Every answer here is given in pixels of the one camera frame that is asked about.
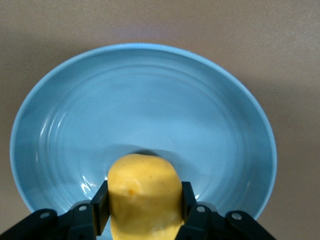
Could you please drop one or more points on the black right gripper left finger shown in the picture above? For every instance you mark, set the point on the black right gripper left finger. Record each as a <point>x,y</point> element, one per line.
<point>75,222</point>

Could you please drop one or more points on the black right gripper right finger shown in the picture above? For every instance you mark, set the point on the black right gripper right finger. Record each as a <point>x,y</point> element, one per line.
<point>207,225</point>

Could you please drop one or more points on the yellow potato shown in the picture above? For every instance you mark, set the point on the yellow potato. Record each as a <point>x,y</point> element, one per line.
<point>145,195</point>

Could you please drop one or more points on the blue round plate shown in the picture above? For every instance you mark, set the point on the blue round plate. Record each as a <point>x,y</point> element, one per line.
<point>150,100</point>

